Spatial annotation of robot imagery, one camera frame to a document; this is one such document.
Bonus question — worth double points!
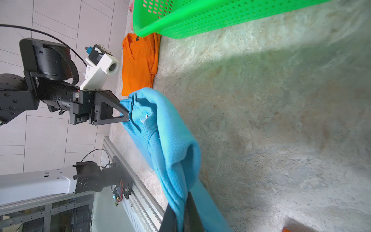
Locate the orange t-shirt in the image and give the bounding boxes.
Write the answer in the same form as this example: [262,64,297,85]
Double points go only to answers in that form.
[121,33,161,96]

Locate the green plastic basket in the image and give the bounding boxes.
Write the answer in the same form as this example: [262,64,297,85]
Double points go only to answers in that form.
[132,0,323,39]

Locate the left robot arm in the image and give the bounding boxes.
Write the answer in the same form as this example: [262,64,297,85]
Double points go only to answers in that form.
[1,38,133,205]

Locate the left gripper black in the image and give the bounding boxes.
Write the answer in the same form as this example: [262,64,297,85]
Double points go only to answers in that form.
[37,80,129,126]

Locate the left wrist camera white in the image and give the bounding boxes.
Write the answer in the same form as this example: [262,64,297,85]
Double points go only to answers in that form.
[80,44,120,90]

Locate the aluminium rail frame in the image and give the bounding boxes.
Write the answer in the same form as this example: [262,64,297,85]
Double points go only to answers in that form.
[103,136,164,232]

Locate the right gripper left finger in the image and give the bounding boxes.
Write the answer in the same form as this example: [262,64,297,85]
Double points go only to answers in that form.
[159,204,177,232]

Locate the blue t-shirt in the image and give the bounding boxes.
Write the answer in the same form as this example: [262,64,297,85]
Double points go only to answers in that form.
[120,88,231,232]

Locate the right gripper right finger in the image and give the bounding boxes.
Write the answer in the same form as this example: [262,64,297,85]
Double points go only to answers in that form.
[183,192,205,232]

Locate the left circuit board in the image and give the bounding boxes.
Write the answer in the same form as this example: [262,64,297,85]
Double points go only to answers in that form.
[112,181,128,206]

